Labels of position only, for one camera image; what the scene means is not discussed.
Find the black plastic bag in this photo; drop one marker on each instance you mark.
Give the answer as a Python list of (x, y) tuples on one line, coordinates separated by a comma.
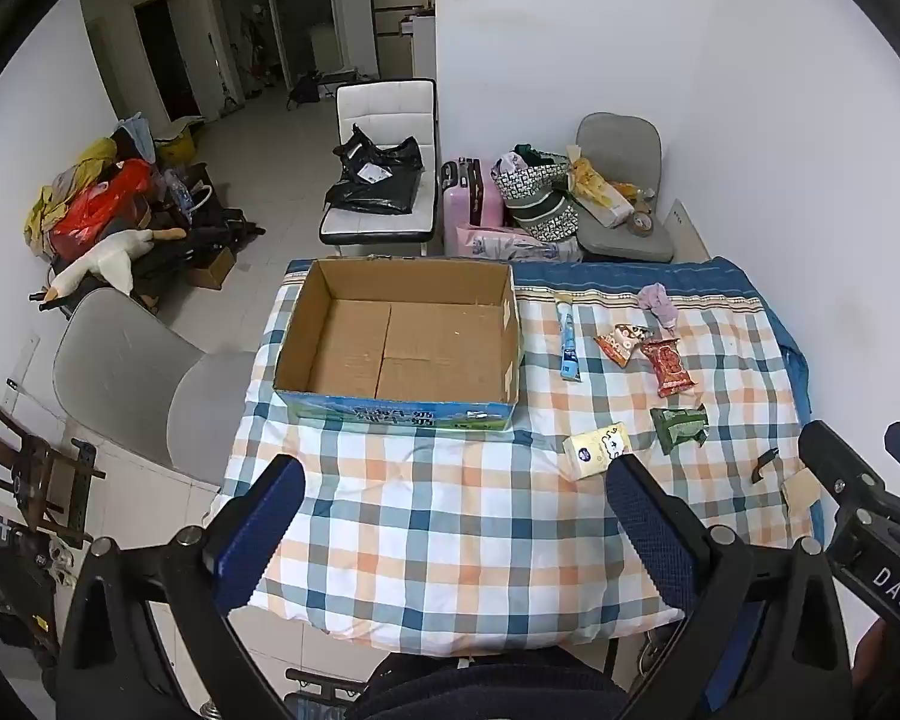
[(371, 176)]

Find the white padded chair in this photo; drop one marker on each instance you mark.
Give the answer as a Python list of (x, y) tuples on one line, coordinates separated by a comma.
[(386, 101)]

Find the red snack packet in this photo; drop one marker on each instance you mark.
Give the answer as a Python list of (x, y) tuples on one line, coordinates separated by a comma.
[(667, 369)]

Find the brown tape roll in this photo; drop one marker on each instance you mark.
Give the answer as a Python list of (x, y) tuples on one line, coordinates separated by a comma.
[(640, 223)]

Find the wooden chair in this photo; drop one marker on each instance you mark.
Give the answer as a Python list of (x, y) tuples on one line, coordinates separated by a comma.
[(22, 465)]

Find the white goose plush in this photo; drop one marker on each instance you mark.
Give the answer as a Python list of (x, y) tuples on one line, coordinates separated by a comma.
[(109, 262)]

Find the yellow cloth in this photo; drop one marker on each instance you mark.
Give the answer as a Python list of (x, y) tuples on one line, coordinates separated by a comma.
[(60, 195)]

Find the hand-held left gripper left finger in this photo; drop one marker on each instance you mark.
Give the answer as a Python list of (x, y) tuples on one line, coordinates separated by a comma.
[(259, 540)]

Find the black clip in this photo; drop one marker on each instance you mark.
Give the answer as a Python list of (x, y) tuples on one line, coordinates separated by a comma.
[(763, 463)]

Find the yellow plastic bag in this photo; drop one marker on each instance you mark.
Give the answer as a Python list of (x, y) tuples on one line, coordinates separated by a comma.
[(596, 187)]

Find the red plastic bag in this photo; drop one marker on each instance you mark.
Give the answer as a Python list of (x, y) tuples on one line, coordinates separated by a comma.
[(94, 214)]

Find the grey upholstered chair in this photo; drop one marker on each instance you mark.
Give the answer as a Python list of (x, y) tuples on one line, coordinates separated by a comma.
[(619, 139)]

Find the brown cardboard piece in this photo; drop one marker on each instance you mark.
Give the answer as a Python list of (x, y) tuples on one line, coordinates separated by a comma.
[(801, 493)]

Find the orange snack packet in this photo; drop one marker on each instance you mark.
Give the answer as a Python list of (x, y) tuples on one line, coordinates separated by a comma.
[(619, 345)]

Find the pink printed bag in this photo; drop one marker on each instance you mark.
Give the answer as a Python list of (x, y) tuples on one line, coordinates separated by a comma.
[(502, 244)]

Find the cream small carton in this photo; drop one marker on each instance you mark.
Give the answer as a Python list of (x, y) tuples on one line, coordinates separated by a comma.
[(592, 450)]

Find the green packet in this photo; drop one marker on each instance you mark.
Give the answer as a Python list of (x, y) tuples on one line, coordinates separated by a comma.
[(679, 427)]

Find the pink suitcase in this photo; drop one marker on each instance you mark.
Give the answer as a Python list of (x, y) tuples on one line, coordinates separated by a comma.
[(465, 202)]

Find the small cardboard box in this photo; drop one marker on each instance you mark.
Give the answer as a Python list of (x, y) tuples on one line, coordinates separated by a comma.
[(211, 268)]

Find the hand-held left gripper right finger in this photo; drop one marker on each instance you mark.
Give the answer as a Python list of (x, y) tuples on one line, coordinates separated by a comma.
[(649, 532)]

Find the grey chair with curved back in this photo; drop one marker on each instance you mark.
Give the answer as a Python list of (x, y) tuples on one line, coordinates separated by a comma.
[(127, 382)]

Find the pink cloth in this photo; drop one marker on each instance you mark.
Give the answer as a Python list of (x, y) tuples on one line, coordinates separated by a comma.
[(658, 300)]

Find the black luggage pile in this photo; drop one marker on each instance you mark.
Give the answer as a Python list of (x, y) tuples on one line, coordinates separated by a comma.
[(202, 232)]

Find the blue white tube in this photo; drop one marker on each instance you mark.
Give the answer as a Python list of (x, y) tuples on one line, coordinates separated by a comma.
[(568, 345)]

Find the person's dark clothing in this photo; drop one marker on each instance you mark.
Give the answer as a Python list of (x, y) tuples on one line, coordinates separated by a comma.
[(487, 690)]

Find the wall outlet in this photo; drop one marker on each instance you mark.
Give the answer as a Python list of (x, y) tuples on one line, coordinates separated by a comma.
[(679, 216)]

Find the plaid blanket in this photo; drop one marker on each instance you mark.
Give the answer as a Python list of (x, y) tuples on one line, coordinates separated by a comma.
[(450, 510)]

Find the checkered tote bag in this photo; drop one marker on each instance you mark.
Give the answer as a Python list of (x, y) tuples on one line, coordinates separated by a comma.
[(544, 202)]

